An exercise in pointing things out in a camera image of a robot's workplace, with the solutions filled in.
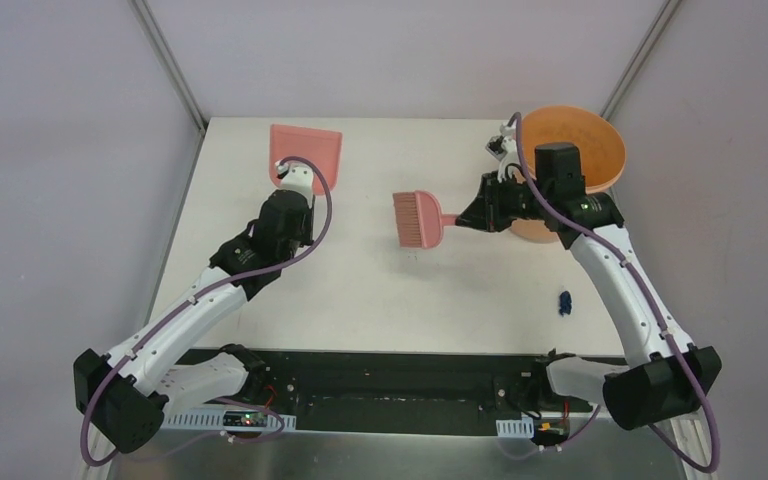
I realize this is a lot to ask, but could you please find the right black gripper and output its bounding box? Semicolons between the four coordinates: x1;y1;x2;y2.
457;170;552;233

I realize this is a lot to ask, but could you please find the pink hand brush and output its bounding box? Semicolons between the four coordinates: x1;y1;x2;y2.
392;190;457;249

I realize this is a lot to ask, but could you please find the pink dustpan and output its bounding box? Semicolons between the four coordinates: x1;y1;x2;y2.
269;124;343;190

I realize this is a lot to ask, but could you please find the orange plastic bucket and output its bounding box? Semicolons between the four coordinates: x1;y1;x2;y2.
499;105;626;248

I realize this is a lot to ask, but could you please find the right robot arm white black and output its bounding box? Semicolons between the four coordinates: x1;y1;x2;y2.
455;136;722;430

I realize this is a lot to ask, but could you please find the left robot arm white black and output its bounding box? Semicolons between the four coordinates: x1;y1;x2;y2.
73;187;324;466

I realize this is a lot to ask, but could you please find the dark blue paper scrap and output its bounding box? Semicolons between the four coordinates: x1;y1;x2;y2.
558;290;573;316

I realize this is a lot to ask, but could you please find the left circuit board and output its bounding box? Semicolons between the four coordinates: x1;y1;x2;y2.
223;410;270;428

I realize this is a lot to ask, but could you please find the circuit board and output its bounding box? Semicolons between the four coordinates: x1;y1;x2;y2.
531;421;570;448
223;410;270;428

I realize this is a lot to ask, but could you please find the right circuit board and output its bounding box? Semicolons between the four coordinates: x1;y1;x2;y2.
531;421;570;448

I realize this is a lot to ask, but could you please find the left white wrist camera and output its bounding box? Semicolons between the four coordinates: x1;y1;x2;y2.
275;162;316;201

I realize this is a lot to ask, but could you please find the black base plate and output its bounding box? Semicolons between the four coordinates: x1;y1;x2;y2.
231;350;592;436

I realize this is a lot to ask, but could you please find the right white cable duct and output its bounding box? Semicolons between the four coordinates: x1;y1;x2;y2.
495;417;535;439

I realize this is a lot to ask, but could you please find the white cable duct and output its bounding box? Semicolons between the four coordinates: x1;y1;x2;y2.
495;417;535;439
161;408;297;433

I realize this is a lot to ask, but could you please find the left white cable duct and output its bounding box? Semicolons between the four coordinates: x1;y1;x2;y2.
161;408;297;433

